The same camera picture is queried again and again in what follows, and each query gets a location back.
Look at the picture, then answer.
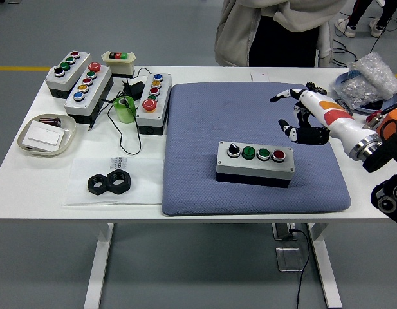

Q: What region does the white table leg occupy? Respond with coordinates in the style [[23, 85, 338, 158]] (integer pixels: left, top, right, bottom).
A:
[[83, 223, 115, 309], [306, 223, 343, 308]]

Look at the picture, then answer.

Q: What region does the dark brown small item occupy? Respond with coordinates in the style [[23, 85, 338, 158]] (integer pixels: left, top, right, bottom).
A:
[[38, 117, 62, 128]]

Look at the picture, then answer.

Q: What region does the clear plastic bag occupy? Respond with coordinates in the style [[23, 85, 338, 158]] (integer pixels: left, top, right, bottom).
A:
[[61, 156, 164, 207]]

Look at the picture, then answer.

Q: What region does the metal floor outlet plate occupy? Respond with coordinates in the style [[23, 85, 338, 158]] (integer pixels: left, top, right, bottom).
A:
[[275, 246, 311, 272]]

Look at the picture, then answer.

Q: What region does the grey five-button emergency-stop box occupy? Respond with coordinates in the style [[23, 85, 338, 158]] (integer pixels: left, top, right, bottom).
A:
[[134, 72, 172, 136]]

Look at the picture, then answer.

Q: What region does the white card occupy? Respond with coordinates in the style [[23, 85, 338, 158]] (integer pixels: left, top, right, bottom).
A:
[[23, 120, 64, 149]]

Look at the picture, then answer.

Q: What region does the blue-white round plate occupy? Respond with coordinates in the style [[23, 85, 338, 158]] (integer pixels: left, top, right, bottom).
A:
[[333, 71, 397, 113]]

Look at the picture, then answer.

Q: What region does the black floor cable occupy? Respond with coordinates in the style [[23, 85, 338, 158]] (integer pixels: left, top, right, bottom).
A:
[[290, 227, 311, 309]]

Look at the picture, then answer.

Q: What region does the cream shallow dish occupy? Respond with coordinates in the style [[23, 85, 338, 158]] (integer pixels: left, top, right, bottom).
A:
[[17, 113, 77, 158]]

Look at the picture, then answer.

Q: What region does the grey four-button control box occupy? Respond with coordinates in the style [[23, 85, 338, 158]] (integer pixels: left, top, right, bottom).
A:
[[215, 140, 296, 189]]

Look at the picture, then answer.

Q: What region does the person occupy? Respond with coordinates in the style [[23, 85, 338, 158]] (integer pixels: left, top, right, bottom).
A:
[[336, 0, 397, 39]]

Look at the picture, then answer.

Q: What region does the bubble wrap bag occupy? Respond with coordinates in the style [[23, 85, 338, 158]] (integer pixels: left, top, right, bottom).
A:
[[329, 51, 397, 109]]

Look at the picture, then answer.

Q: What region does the grey box under table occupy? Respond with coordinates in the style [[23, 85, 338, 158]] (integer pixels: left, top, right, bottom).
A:
[[271, 223, 297, 241]]

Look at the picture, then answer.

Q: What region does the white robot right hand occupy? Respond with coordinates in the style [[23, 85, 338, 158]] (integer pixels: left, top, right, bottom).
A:
[[269, 88, 376, 149]]

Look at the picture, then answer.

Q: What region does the black gear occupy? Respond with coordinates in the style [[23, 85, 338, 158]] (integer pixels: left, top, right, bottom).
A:
[[306, 81, 328, 96]]

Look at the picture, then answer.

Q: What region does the green tape roll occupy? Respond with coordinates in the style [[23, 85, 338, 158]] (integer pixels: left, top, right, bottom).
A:
[[113, 95, 136, 124]]

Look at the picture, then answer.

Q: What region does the cream two-button switch box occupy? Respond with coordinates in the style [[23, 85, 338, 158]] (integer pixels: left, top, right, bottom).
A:
[[100, 50, 137, 79]]

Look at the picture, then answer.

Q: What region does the blue-grey padded mat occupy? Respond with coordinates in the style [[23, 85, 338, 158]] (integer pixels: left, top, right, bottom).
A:
[[161, 82, 352, 216]]

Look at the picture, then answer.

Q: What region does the black hex nut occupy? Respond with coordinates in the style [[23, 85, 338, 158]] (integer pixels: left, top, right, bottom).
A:
[[87, 173, 109, 195], [106, 169, 132, 194]]

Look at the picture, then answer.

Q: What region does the black power adapter with cord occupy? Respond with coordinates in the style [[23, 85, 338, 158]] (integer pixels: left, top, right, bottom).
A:
[[88, 66, 151, 155]]

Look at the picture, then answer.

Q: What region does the long grey five-button box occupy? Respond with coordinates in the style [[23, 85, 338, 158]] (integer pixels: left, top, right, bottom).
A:
[[62, 62, 115, 126]]

